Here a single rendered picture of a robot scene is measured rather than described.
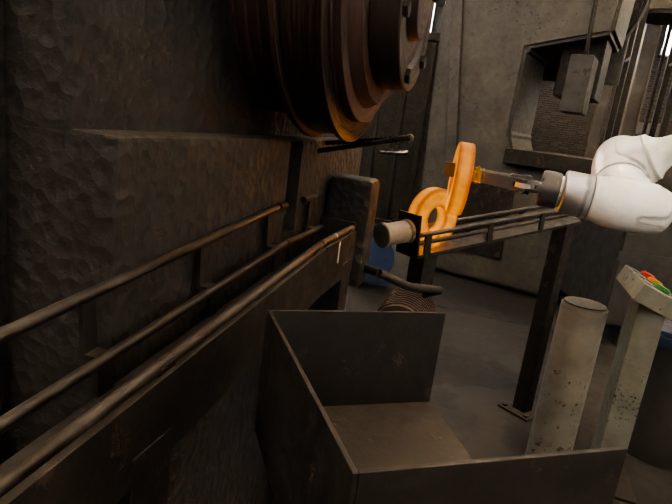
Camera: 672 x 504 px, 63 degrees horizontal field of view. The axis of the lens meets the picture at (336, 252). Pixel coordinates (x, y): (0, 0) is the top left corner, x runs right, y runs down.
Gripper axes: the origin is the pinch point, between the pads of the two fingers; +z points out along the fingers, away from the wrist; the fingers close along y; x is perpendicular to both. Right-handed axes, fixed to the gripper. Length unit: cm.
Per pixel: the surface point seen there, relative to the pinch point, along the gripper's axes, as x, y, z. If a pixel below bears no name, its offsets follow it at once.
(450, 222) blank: -14.5, 21.4, 1.0
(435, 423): -23, -64, -8
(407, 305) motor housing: -31.4, -2.6, 4.4
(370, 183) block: -5.8, -7.5, 17.2
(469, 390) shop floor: -83, 77, -16
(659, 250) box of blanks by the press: -28, 170, -88
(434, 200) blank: -9.1, 15.3, 5.6
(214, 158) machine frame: -1, -57, 27
